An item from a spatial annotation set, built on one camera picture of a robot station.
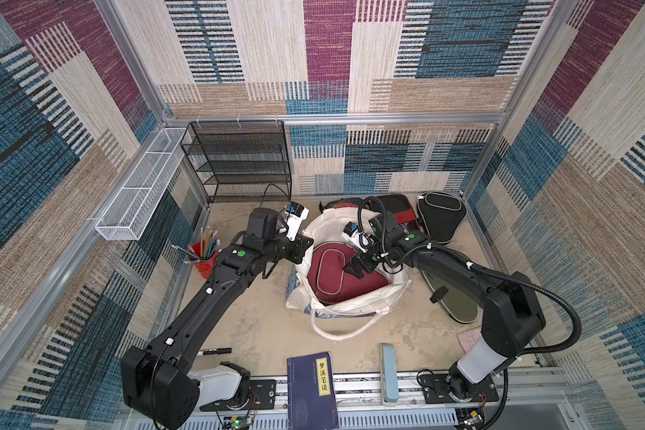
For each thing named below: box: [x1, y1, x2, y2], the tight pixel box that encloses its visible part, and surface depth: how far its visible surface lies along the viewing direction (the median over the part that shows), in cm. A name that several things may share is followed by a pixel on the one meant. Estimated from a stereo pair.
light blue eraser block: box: [381, 344, 400, 403], surface depth 74 cm
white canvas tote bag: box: [284, 206, 413, 341], surface depth 73 cm
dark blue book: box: [286, 351, 340, 430], surface depth 74 cm
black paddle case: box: [416, 191, 468, 245], surface depth 113 cm
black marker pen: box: [202, 347, 233, 356], surface depth 82 cm
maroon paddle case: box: [307, 241, 389, 302], surface depth 87 cm
